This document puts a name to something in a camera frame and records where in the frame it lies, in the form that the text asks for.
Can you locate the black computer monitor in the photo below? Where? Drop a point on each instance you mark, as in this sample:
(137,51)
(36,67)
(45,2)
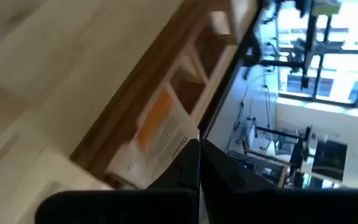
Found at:
(328,158)

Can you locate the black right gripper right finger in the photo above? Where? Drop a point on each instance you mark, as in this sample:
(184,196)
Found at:
(244,205)

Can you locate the orange white tea packet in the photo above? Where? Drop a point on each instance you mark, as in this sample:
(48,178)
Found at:
(160,130)

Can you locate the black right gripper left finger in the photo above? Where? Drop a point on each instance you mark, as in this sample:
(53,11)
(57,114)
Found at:
(166,205)

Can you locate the wooden tea organizer box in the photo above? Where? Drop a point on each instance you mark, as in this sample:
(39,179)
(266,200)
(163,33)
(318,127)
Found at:
(126,102)

